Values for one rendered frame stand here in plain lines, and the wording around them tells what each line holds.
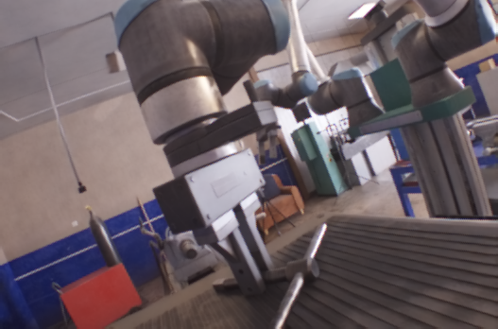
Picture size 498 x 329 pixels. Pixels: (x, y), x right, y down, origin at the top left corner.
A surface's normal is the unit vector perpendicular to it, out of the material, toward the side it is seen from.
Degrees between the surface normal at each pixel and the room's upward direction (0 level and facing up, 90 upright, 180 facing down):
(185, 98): 90
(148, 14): 90
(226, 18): 101
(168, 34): 90
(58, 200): 90
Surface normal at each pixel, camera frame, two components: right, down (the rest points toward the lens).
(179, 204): -0.43, 0.17
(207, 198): 0.81, -0.36
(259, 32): 0.57, 0.46
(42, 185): 0.36, -0.17
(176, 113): 0.04, -0.03
